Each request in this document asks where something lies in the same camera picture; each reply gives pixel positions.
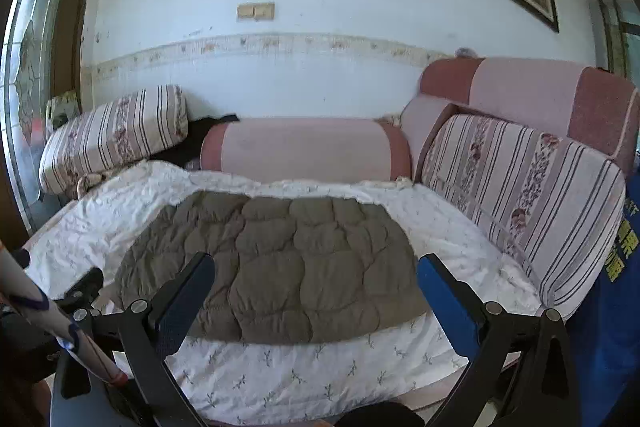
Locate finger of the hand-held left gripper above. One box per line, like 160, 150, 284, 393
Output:
52, 267, 106, 325

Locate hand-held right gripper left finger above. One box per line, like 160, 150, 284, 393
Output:
52, 251, 216, 427

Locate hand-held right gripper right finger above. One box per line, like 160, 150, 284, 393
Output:
417, 253, 583, 427

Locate olive quilted hooded jacket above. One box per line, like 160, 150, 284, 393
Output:
114, 191, 430, 347

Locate small beige patterned cloth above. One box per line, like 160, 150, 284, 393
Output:
75, 171, 108, 198

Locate striped floral seat cushion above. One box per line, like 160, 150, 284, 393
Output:
414, 113, 628, 322

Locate person's black trousers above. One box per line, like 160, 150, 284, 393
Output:
335, 404, 426, 427

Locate white floral bedsheet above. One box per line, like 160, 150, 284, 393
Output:
22, 159, 546, 425

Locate striped floral pillow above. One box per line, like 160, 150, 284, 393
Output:
39, 84, 190, 195

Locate blue cloth with yellow print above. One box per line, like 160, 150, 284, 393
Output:
567, 177, 640, 427

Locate black cloth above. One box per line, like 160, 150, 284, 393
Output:
150, 113, 241, 170

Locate green printed bag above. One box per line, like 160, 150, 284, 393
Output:
46, 91, 81, 128

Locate pink bolster cushion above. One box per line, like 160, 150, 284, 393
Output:
200, 117, 413, 182

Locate stained glass door panel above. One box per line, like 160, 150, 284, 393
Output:
0, 0, 78, 218

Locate beige wall switch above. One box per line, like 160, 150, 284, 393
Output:
237, 2, 276, 20

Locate window frame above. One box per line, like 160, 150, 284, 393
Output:
587, 0, 640, 82

